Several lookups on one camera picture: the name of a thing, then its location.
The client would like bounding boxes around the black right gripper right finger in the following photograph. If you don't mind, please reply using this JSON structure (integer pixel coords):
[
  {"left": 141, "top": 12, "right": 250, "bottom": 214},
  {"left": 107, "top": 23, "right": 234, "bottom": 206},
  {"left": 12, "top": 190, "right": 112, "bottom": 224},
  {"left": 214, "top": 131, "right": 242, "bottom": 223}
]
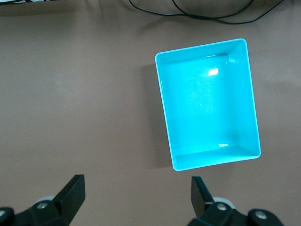
[{"left": 188, "top": 176, "right": 285, "bottom": 226}]

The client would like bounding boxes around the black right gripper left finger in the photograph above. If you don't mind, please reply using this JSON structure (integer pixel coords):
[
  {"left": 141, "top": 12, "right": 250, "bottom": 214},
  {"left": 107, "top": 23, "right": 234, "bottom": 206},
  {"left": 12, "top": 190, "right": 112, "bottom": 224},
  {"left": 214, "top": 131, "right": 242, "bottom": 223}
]
[{"left": 0, "top": 174, "right": 85, "bottom": 226}]

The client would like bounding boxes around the turquoise plastic bin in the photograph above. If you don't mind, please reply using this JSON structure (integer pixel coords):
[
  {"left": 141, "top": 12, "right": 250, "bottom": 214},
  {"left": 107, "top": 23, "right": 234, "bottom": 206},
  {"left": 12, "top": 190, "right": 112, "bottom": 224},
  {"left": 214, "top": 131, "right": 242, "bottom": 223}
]
[{"left": 154, "top": 38, "right": 261, "bottom": 172}]

